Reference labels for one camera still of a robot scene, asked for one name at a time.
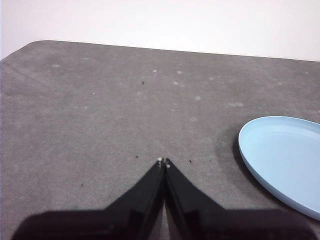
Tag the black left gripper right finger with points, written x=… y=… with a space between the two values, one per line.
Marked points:
x=212 y=222

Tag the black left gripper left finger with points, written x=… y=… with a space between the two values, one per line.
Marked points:
x=125 y=220

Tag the blue round plate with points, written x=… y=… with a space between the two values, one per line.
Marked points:
x=282 y=160

